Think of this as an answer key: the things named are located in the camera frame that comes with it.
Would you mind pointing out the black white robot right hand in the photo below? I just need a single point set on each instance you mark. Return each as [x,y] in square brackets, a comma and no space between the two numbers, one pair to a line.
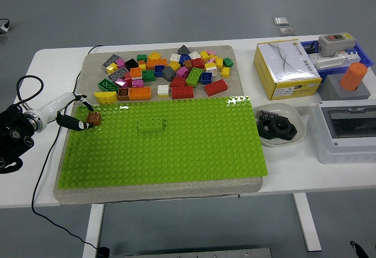
[358,250]

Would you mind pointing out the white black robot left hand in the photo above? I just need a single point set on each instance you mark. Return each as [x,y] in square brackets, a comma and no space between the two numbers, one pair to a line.
[53,105]

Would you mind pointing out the brown square toy brick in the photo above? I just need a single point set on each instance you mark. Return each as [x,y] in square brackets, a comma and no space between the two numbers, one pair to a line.
[95,118]
[188,64]

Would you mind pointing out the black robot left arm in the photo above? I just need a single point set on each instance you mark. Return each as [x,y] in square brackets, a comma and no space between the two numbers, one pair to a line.
[11,128]

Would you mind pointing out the green studded baseplate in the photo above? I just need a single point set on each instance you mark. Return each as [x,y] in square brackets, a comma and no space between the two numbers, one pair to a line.
[191,146]

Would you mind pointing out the yellow curved brick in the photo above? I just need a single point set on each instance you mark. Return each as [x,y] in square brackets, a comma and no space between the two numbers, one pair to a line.
[105,97]

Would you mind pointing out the white table leg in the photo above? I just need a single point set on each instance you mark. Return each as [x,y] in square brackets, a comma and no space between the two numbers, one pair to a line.
[93,228]
[307,222]

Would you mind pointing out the dark green long brick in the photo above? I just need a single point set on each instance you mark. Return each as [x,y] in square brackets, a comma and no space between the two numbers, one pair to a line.
[108,85]

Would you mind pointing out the shiny gold brick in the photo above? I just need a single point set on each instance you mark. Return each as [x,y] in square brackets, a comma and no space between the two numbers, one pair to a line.
[112,68]

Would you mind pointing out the brown brick with round hole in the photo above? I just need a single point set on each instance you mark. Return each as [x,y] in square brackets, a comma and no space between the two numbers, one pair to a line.
[123,93]

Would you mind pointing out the grey brick with round holes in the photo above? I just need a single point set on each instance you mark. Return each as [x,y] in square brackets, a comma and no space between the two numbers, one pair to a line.
[117,74]

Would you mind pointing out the shiny magenta brick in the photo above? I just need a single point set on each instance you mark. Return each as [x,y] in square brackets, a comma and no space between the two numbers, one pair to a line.
[121,83]

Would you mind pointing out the grey studded flat brick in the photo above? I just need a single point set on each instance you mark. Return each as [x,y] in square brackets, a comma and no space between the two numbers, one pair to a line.
[111,61]

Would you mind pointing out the magenta square brick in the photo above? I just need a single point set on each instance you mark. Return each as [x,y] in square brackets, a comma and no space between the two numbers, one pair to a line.
[120,62]

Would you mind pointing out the red square brick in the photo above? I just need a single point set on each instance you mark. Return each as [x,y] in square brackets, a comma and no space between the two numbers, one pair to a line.
[128,77]
[177,81]
[197,63]

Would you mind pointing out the grey floor plate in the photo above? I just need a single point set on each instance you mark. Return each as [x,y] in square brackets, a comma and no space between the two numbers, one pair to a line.
[3,40]

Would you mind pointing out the pink square brick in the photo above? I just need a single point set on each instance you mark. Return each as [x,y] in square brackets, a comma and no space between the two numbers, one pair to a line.
[210,52]
[182,71]
[137,83]

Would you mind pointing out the orange brick with round holes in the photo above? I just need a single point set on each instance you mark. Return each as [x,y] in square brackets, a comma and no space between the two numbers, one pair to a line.
[140,93]

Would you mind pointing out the black square brick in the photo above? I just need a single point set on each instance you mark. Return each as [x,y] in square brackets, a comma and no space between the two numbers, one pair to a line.
[131,63]

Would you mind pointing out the orange square brick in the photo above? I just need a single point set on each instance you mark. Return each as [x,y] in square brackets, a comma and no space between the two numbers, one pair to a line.
[136,72]

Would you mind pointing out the white floor socket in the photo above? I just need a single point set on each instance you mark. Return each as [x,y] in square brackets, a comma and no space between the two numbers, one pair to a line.
[5,26]

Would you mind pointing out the small yellow brick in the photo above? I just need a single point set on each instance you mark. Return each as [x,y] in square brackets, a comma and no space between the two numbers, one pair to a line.
[213,57]
[142,67]

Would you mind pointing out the small orange brick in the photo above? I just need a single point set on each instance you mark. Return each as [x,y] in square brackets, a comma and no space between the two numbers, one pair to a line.
[141,62]

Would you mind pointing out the green square brick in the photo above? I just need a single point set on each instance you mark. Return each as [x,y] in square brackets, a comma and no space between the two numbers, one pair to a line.
[228,61]
[148,75]
[142,58]

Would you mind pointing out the lime green long brick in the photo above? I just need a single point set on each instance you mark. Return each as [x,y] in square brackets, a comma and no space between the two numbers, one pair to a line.
[194,76]
[151,125]

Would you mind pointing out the white and yellow brick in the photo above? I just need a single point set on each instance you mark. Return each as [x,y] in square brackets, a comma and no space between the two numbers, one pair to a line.
[163,90]

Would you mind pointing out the orange long brick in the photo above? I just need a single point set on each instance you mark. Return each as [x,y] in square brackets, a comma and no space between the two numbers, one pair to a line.
[156,63]

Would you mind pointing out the blue square brick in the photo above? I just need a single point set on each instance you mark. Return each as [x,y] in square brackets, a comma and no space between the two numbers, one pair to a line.
[159,70]
[184,58]
[206,77]

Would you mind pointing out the yellow square brick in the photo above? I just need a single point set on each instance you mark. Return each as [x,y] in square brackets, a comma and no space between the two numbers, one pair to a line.
[219,63]
[174,65]
[225,72]
[154,56]
[204,56]

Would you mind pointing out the dark grey square brick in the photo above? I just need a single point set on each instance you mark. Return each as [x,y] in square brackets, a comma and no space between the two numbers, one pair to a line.
[169,73]

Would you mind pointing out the red long brick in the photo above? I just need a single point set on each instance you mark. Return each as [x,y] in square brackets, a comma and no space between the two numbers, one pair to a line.
[182,92]
[216,87]

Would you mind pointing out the white square brick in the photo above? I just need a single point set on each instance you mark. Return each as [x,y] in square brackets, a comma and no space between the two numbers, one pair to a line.
[175,57]
[211,68]

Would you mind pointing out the black hex nut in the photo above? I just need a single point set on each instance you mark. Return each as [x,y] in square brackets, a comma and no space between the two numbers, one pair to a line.
[261,128]
[289,130]

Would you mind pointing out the dark grey sloped brick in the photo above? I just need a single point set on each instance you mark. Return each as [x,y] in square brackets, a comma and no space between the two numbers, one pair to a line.
[183,49]

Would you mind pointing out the white sloped brick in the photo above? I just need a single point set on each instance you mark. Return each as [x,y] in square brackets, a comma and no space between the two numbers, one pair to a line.
[194,55]

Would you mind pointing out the white dish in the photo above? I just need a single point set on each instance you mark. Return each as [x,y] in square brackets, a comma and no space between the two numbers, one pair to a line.
[282,109]

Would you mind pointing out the grey square block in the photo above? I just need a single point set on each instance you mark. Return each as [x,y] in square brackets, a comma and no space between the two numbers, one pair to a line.
[332,89]

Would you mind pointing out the black toothed strip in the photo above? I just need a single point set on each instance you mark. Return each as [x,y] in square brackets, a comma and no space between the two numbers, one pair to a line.
[265,114]

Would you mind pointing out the orange cylinder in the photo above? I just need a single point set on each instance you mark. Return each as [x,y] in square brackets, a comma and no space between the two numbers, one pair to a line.
[352,77]

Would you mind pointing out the blue plastic bin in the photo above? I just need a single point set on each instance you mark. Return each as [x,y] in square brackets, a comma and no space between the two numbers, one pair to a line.
[335,71]

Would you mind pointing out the grey-brown mat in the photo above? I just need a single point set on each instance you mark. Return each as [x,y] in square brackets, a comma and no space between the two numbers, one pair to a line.
[236,75]

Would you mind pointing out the white terminal block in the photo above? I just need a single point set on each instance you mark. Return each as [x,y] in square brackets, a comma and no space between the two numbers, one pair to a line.
[326,61]

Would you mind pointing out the yellow white cardboard box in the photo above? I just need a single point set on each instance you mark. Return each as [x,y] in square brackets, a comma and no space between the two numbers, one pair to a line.
[288,64]

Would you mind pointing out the small black device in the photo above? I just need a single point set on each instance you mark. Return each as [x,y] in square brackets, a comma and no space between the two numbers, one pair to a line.
[311,48]

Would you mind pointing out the silver floor plate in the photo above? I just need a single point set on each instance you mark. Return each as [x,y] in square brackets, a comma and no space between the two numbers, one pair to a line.
[286,31]
[281,20]

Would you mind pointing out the grey electrical enclosure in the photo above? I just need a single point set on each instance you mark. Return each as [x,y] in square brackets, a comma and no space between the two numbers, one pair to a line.
[329,149]

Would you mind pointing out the metal base plate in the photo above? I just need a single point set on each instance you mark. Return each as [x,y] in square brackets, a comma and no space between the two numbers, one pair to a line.
[199,253]

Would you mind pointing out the grey switch box red button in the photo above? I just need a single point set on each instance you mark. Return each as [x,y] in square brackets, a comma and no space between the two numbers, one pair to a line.
[335,45]

